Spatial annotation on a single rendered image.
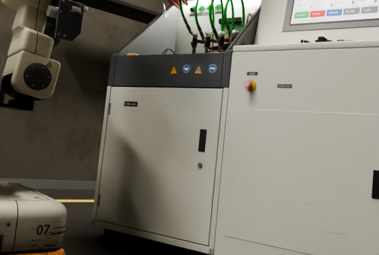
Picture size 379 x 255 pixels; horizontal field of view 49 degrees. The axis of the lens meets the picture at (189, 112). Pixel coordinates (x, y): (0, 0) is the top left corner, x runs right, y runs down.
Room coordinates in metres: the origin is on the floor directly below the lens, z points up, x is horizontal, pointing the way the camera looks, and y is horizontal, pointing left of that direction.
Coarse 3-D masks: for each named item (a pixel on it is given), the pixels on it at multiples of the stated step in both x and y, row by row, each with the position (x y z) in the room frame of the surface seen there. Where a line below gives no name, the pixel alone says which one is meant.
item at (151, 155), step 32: (128, 96) 2.07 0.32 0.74; (160, 96) 1.97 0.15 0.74; (192, 96) 1.87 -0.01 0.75; (128, 128) 2.05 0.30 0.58; (160, 128) 1.96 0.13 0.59; (192, 128) 1.87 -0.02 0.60; (128, 160) 2.04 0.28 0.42; (160, 160) 1.95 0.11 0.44; (192, 160) 1.86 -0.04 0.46; (128, 192) 2.03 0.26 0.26; (160, 192) 1.94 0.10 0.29; (192, 192) 1.85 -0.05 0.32; (128, 224) 2.02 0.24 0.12; (160, 224) 1.93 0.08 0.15; (192, 224) 1.84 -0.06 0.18
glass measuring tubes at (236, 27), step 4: (220, 20) 2.38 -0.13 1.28; (228, 20) 2.36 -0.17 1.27; (236, 20) 2.33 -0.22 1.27; (240, 20) 2.32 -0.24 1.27; (224, 24) 2.40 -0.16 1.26; (236, 24) 2.36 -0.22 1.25; (240, 24) 2.35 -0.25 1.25; (220, 28) 2.41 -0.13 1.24; (224, 28) 2.40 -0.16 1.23; (236, 28) 2.34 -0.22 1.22; (240, 28) 2.35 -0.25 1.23; (224, 36) 2.40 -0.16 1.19; (228, 36) 2.38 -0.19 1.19
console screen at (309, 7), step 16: (288, 0) 1.96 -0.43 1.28; (304, 0) 1.92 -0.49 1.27; (320, 0) 1.88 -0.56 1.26; (336, 0) 1.84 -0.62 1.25; (352, 0) 1.80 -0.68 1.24; (368, 0) 1.77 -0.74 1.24; (288, 16) 1.94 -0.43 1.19; (304, 16) 1.89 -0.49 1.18; (320, 16) 1.85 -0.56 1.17; (336, 16) 1.82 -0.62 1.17; (352, 16) 1.78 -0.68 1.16; (368, 16) 1.75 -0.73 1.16
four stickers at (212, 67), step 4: (184, 64) 1.90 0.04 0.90; (188, 64) 1.89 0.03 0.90; (212, 64) 1.83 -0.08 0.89; (216, 64) 1.82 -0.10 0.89; (172, 68) 1.94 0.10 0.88; (176, 68) 1.93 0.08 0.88; (184, 68) 1.90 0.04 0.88; (188, 68) 1.89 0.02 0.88; (196, 68) 1.87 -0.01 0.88; (200, 68) 1.86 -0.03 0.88; (212, 68) 1.83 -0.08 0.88; (216, 68) 1.82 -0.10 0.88; (172, 72) 1.94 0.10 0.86; (176, 72) 1.93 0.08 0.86; (184, 72) 1.90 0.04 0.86; (188, 72) 1.89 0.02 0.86; (196, 72) 1.87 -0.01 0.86; (200, 72) 1.86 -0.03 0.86; (208, 72) 1.84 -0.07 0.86; (212, 72) 1.83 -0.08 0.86
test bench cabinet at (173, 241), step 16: (224, 96) 1.79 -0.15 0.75; (224, 112) 1.79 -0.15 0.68; (224, 128) 1.79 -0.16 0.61; (96, 192) 2.13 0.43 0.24; (96, 208) 2.13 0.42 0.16; (96, 224) 2.12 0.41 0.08; (112, 224) 2.07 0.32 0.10; (128, 240) 2.10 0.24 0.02; (144, 240) 2.05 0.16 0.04; (160, 240) 1.92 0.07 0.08; (176, 240) 1.88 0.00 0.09
